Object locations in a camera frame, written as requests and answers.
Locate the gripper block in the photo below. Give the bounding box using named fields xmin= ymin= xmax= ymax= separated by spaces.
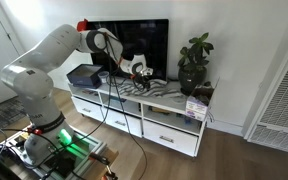
xmin=135 ymin=67 xmax=155 ymax=91

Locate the grey white striped towel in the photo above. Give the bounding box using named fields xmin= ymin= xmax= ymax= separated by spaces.
xmin=115 ymin=78 xmax=185 ymax=99

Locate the metal robot base platform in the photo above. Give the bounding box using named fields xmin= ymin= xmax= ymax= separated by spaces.
xmin=0 ymin=128 xmax=108 ymax=180

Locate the brown flat shelf item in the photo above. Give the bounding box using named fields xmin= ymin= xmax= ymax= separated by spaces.
xmin=149 ymin=105 xmax=172 ymax=115

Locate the white television stand cabinet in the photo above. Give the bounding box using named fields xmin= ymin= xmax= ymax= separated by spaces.
xmin=67 ymin=78 xmax=215 ymax=158

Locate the translucent plastic cup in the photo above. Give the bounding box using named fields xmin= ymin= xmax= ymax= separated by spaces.
xmin=97 ymin=70 xmax=110 ymax=84

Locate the white cabinet drawer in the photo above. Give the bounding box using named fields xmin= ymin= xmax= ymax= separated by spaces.
xmin=104 ymin=108 xmax=143 ymax=138
xmin=142 ymin=119 xmax=199 ymax=157
xmin=71 ymin=95 xmax=105 ymax=122

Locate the black flat screen television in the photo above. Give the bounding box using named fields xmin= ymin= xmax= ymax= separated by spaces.
xmin=85 ymin=18 xmax=170 ymax=82

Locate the green plant in black pot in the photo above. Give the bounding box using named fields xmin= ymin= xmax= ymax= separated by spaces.
xmin=177 ymin=32 xmax=215 ymax=96

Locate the white purple printed carton box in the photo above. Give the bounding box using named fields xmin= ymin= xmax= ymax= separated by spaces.
xmin=184 ymin=78 xmax=220 ymax=123

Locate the open navy cardboard box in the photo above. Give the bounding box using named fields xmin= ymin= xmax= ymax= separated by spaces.
xmin=66 ymin=63 xmax=105 ymax=89

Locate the wooden base board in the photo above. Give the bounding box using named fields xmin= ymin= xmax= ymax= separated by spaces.
xmin=80 ymin=146 xmax=120 ymax=180

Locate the grey patterned rug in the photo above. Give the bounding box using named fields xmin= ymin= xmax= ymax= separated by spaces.
xmin=0 ymin=96 xmax=28 ymax=129

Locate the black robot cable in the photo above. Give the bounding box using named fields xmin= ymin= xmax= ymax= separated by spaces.
xmin=60 ymin=33 xmax=116 ymax=148
xmin=105 ymin=33 xmax=149 ymax=180

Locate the orange handled clamp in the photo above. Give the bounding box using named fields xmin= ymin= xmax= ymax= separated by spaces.
xmin=88 ymin=152 xmax=118 ymax=180

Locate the white wall vent grille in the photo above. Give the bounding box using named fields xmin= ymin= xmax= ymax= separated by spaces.
xmin=247 ymin=39 xmax=288 ymax=154

